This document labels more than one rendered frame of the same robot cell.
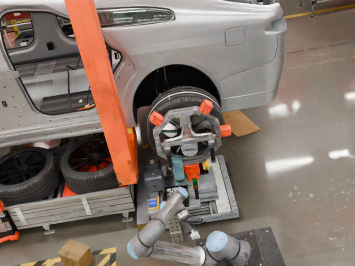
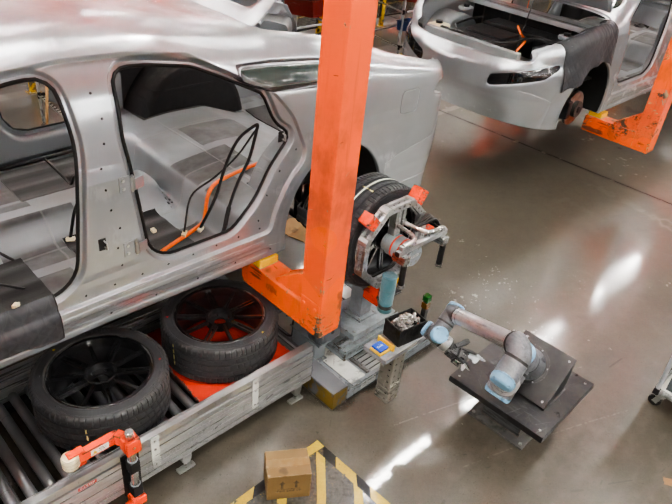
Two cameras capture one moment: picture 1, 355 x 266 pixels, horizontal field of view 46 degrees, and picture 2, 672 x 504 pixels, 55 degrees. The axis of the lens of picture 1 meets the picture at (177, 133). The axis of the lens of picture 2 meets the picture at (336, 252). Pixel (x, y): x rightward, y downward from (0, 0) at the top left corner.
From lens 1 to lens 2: 2.65 m
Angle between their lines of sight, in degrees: 39
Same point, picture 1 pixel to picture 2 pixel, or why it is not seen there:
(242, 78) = (405, 157)
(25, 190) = (153, 401)
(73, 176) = (224, 351)
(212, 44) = (389, 111)
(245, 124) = not seen: hidden behind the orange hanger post
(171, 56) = not seen: hidden behind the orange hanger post
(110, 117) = (341, 225)
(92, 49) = (354, 116)
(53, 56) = not seen: outside the picture
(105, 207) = (278, 386)
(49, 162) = (151, 344)
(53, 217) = (203, 433)
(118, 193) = (299, 356)
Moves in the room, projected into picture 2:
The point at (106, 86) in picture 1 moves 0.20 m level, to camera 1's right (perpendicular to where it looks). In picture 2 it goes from (351, 175) to (379, 164)
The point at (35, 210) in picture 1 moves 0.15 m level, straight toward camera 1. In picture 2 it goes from (181, 429) to (209, 439)
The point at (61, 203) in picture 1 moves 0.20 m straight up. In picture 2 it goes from (222, 401) to (222, 373)
